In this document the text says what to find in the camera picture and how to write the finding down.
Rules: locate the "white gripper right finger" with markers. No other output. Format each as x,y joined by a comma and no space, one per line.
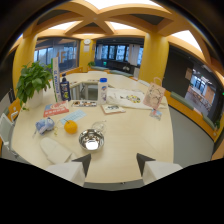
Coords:
156,169

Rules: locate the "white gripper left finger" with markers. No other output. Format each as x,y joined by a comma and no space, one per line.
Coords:
68,170

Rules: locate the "blue Stitch plush toy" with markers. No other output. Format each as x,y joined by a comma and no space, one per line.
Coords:
44,125

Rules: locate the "shiny metal bowl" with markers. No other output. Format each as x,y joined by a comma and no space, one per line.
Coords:
91,140

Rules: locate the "orange fruit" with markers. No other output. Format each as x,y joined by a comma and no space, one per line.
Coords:
71,127

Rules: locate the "clear glass cup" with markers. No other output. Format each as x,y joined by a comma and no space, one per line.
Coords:
99,126

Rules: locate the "light blue paper sheet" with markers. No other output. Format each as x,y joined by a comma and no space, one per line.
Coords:
73,116

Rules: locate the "small colourful packet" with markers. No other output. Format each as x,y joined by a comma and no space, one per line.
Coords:
155,114

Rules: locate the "flat colourful picture card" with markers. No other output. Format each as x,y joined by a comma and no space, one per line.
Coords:
84,103

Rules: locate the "white chair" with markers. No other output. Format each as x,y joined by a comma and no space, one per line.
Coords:
6,131

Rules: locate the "pink patterned gift bag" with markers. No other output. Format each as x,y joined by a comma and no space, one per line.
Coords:
154,95

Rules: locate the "small printed book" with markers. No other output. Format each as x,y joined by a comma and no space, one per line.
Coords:
113,108

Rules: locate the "white printed tote bag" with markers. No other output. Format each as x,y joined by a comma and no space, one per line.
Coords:
131,98

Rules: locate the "orange chair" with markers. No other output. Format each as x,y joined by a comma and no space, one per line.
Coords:
14,109

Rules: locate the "dark blue bottle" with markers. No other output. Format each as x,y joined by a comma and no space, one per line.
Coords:
65,88

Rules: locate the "white bottle blue cap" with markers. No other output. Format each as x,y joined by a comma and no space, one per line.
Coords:
102,91

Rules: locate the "tall white green box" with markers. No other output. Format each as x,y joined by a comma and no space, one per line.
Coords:
56,79

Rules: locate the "green potted plant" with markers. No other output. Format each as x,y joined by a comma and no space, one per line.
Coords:
32,81

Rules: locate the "small background potted plant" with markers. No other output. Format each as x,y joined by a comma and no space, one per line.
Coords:
91,64

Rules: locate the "round wall clock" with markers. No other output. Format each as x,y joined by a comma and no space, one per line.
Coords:
87,41

